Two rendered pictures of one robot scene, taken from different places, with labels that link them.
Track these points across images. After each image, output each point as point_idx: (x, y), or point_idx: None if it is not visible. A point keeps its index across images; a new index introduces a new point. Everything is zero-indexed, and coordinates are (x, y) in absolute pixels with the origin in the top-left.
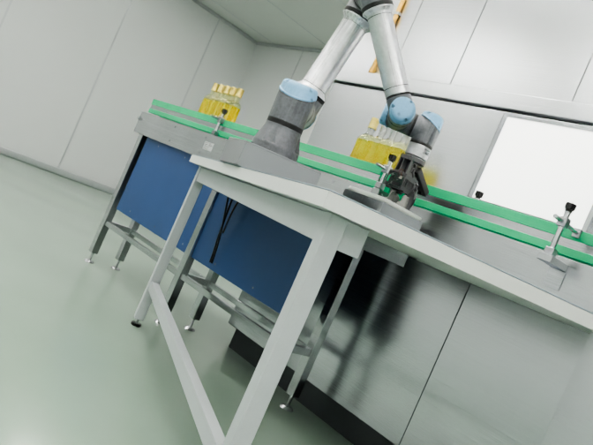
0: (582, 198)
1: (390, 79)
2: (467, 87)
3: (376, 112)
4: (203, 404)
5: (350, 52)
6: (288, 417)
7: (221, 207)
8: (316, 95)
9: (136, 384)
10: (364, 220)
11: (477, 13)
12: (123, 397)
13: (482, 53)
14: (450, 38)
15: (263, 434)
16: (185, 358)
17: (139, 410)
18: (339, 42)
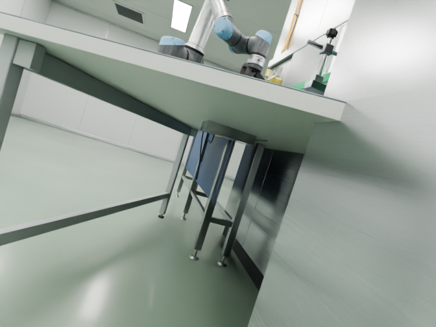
0: None
1: (215, 12)
2: (322, 26)
3: (283, 73)
4: (38, 220)
5: (211, 16)
6: (215, 268)
7: (205, 149)
8: (178, 41)
9: (106, 235)
10: (4, 24)
11: None
12: (82, 237)
13: (333, 1)
14: (318, 6)
15: (171, 271)
16: (94, 208)
17: (82, 244)
18: (202, 12)
